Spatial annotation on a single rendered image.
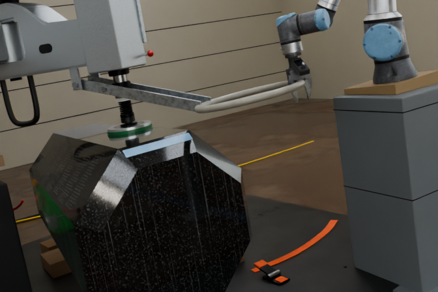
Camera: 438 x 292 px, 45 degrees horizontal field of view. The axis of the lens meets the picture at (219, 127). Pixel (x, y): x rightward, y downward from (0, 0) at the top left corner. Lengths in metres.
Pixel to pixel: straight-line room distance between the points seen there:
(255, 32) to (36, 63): 6.45
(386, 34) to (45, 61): 1.58
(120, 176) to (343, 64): 6.43
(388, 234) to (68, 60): 1.67
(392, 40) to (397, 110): 0.28
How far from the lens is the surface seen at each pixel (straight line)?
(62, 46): 2.65
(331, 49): 8.40
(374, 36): 2.19
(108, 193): 2.11
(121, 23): 2.50
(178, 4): 8.25
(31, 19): 2.76
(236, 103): 2.06
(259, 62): 8.91
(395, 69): 2.38
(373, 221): 2.50
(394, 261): 2.50
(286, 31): 2.31
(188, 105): 2.35
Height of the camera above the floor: 1.18
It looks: 9 degrees down
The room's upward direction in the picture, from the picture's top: 9 degrees counter-clockwise
